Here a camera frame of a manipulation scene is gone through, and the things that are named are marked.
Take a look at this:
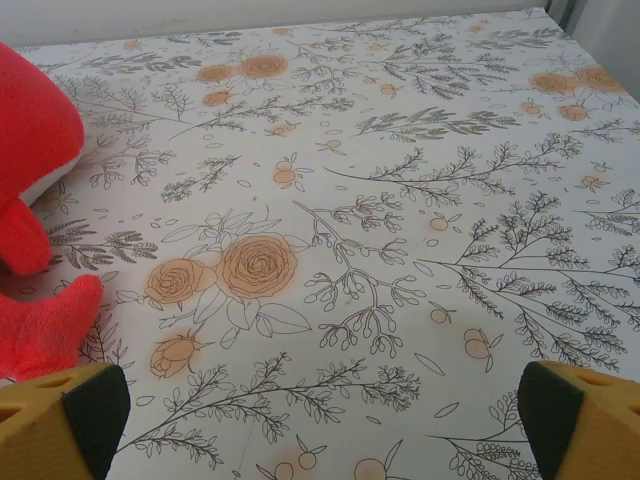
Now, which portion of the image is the red plush toy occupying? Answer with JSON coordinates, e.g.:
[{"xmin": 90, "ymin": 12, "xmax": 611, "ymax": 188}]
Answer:
[{"xmin": 0, "ymin": 39, "xmax": 105, "ymax": 382}]

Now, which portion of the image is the floral print tablecloth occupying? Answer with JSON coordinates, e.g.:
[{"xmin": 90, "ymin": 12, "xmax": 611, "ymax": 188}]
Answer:
[{"xmin": 0, "ymin": 7, "xmax": 640, "ymax": 480}]

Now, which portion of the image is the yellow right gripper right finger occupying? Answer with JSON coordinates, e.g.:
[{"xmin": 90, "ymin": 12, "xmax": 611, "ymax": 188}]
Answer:
[{"xmin": 517, "ymin": 360, "xmax": 640, "ymax": 480}]

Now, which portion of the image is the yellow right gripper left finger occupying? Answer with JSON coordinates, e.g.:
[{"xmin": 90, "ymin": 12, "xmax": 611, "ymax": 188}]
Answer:
[{"xmin": 0, "ymin": 362, "xmax": 132, "ymax": 480}]

